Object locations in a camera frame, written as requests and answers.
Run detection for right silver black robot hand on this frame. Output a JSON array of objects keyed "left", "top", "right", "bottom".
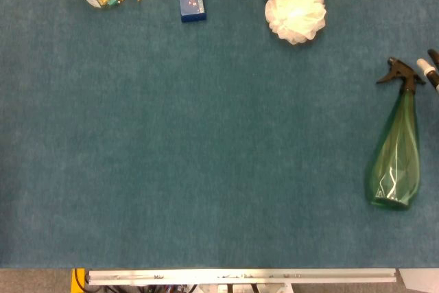
[{"left": 416, "top": 48, "right": 439, "bottom": 94}]

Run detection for green spray bottle black trigger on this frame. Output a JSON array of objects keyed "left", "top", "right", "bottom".
[{"left": 364, "top": 56, "right": 427, "bottom": 211}]

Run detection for white mesh bath pouf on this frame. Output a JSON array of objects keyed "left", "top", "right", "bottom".
[{"left": 264, "top": 0, "right": 327, "bottom": 45}]

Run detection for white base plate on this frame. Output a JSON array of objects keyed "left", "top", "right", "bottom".
[{"left": 399, "top": 268, "right": 439, "bottom": 290}]

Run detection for aluminium profile rail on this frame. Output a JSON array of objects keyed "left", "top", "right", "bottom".
[{"left": 85, "top": 268, "right": 401, "bottom": 286}]

